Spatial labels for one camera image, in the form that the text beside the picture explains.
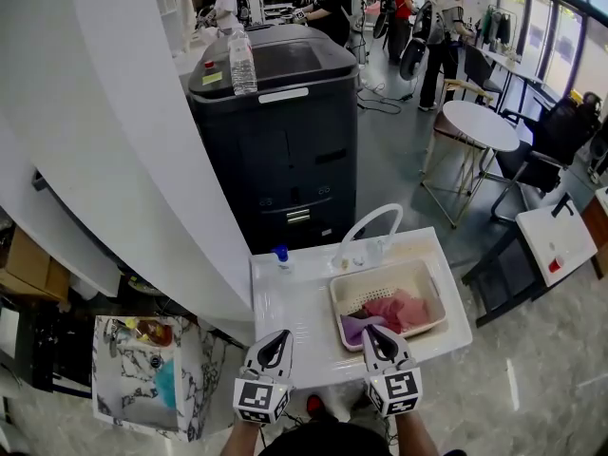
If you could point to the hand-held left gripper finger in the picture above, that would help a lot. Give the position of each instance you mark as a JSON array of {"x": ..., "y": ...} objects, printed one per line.
[
  {"x": 254, "y": 356},
  {"x": 286, "y": 366}
]

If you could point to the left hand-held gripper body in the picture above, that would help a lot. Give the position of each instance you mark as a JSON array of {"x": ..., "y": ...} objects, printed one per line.
[{"x": 256, "y": 397}]

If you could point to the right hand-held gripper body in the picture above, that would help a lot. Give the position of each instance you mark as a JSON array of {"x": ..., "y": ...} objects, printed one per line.
[{"x": 399, "y": 387}]

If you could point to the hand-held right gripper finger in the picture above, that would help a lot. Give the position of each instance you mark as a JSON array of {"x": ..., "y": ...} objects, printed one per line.
[
  {"x": 368, "y": 352},
  {"x": 404, "y": 353}
]

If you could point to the purple cloth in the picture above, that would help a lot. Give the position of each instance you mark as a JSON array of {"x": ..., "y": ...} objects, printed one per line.
[{"x": 354, "y": 330}]

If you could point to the pink cloth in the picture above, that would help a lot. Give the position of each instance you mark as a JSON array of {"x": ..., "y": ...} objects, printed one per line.
[
  {"x": 413, "y": 309},
  {"x": 380, "y": 311}
]

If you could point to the beige perforated basket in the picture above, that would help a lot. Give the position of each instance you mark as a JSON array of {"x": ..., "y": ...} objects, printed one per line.
[{"x": 361, "y": 288}]

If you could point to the person's left forearm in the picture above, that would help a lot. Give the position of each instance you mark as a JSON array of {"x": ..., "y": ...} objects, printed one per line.
[{"x": 242, "y": 442}]

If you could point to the person's right forearm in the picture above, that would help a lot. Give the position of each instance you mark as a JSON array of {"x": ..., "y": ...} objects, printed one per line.
[{"x": 415, "y": 437}]

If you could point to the cardboard box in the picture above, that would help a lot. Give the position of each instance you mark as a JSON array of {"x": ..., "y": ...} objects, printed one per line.
[{"x": 33, "y": 264}]

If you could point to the white sink unit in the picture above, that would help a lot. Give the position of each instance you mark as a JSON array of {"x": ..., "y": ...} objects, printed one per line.
[{"x": 294, "y": 311}]

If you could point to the person's dark shirt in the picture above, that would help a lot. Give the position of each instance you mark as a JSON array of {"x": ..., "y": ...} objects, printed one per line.
[{"x": 328, "y": 444}]

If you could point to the teal cloth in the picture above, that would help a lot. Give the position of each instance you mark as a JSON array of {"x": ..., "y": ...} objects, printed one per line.
[{"x": 166, "y": 387}]

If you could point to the soap bottle with blue pump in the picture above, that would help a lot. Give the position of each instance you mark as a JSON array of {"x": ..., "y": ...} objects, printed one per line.
[{"x": 283, "y": 261}]

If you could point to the yellow-capped tea bottle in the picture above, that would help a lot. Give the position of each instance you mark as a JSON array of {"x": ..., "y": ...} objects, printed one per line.
[{"x": 152, "y": 333}]

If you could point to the marble sink counter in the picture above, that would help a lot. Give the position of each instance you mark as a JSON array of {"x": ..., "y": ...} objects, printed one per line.
[{"x": 138, "y": 383}]

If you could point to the chrome faucet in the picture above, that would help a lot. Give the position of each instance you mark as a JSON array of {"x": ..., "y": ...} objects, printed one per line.
[{"x": 114, "y": 337}]

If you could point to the white curved faucet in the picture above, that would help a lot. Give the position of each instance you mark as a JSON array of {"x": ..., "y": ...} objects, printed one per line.
[{"x": 380, "y": 209}]

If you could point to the red cup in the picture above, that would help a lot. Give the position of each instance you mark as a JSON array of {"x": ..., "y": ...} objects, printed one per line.
[{"x": 556, "y": 264}]

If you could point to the large black machine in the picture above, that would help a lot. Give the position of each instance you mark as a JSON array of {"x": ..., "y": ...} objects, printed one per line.
[{"x": 285, "y": 159}]

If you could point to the black low shelf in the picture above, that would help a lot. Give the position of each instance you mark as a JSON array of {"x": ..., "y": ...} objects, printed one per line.
[{"x": 43, "y": 349}]

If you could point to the brown wooden cabinet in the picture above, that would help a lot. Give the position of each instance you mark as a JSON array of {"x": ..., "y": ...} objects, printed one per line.
[{"x": 597, "y": 235}]

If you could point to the round white table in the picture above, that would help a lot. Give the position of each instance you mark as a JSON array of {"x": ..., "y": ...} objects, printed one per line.
[{"x": 480, "y": 124}]

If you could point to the wooden armchair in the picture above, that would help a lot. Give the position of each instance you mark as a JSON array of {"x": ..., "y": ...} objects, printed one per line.
[{"x": 463, "y": 86}]

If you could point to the yellow sticky note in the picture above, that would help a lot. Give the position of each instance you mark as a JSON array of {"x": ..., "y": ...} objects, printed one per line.
[{"x": 212, "y": 78}]

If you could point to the clear plastic water bottle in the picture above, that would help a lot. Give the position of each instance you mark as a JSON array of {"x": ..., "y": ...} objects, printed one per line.
[{"x": 243, "y": 64}]

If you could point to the black dining chair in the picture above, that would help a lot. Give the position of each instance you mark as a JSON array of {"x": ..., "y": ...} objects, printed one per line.
[{"x": 480, "y": 69}]

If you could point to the long white table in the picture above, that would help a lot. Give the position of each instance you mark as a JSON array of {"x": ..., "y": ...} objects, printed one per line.
[{"x": 518, "y": 67}]

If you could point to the clothes rack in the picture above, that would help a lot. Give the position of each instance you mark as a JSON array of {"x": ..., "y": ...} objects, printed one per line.
[{"x": 496, "y": 29}]

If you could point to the large glass window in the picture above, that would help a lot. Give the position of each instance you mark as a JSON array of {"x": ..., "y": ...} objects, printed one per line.
[{"x": 560, "y": 31}]

